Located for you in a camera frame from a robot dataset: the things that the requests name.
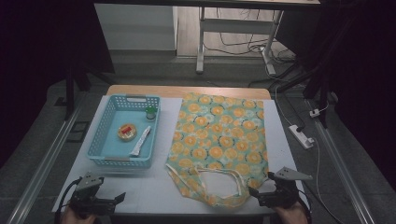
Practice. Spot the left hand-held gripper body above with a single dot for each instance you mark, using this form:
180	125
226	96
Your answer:
88	183

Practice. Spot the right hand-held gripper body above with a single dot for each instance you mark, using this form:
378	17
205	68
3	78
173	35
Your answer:
285	191

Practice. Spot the blue plastic basket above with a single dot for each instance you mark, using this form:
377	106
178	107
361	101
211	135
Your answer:
124	137

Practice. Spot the white tube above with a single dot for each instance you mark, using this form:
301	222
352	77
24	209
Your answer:
140	142

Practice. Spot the round yellow tin red label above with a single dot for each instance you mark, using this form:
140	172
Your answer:
127	132

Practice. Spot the orange-print cloth bag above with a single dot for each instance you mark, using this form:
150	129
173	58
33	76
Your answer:
218	133

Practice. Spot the small green-capped bottle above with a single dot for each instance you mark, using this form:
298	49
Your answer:
150	113

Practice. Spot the person's right hand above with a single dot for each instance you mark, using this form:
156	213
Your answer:
291	215

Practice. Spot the person's left hand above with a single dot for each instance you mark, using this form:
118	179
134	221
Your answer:
74	218

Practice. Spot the white power strip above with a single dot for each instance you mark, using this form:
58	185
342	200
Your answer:
300	136

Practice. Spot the small white adapter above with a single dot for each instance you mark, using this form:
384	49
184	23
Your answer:
315	113

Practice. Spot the black stand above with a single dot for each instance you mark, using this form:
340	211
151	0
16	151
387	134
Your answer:
70	93
322	84

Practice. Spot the wooden table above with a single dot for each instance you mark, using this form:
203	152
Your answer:
162	90

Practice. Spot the white cabinet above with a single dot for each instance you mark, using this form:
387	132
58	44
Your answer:
134	28

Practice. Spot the metal rail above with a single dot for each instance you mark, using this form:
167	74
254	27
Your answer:
46	168
342	174

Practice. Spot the black floor frame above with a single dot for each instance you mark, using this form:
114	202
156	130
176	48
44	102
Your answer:
79	132

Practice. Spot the white desk frame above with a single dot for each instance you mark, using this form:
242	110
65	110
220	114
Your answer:
200	40

